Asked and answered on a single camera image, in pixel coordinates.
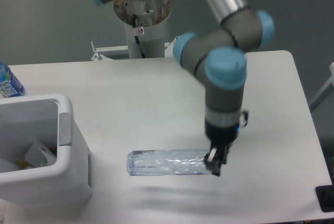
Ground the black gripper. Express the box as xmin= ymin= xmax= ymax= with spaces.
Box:
xmin=204 ymin=121 xmax=240 ymax=176

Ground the crushed clear plastic bottle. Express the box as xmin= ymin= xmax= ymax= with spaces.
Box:
xmin=126 ymin=149 xmax=211 ymax=176

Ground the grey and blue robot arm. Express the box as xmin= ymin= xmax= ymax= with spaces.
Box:
xmin=93 ymin=0 xmax=275 ymax=176

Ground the white trash can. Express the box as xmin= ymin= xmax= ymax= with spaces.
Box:
xmin=1 ymin=93 xmax=92 ymax=207

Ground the black clamp at table edge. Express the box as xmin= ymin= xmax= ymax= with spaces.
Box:
xmin=315 ymin=185 xmax=333 ymax=213

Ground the blue labelled drink bottle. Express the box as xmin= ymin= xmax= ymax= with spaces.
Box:
xmin=1 ymin=62 xmax=25 ymax=98

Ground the white base bracket with bolts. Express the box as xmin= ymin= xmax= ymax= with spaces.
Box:
xmin=90 ymin=36 xmax=180 ymax=61

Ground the white frame at right edge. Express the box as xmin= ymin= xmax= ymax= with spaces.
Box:
xmin=309 ymin=62 xmax=333 ymax=113

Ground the black cable on pedestal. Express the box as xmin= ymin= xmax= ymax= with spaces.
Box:
xmin=132 ymin=14 xmax=146 ymax=58

